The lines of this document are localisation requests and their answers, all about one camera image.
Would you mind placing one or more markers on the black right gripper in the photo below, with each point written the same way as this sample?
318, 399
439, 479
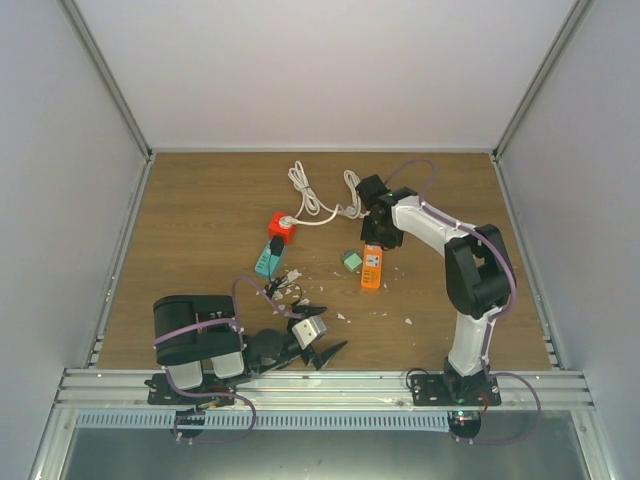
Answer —
366, 237

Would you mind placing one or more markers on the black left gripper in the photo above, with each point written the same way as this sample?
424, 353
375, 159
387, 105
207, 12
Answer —
325, 356

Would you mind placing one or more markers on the green square adapter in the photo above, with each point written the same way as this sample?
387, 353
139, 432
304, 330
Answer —
351, 261

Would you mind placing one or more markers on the orange power strip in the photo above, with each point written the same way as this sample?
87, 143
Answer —
371, 271

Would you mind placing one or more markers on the teal power strip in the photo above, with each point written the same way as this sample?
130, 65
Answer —
268, 262

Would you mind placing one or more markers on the black power adapter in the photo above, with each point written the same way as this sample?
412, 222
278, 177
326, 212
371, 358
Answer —
276, 245

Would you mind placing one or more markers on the red cube power socket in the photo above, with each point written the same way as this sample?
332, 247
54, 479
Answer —
283, 226

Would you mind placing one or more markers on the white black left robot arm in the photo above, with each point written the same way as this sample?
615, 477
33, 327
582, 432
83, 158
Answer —
202, 345

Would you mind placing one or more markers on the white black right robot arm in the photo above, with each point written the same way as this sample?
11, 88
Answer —
479, 278

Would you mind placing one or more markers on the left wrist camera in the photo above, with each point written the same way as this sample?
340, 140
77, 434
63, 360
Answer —
308, 331

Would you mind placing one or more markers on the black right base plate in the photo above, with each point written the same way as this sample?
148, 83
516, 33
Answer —
448, 389

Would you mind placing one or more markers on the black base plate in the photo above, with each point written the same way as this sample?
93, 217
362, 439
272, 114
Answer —
448, 389
161, 393

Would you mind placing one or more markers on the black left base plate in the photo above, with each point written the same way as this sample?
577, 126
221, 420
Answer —
161, 393

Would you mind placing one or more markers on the slotted cable duct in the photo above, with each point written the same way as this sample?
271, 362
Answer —
267, 420

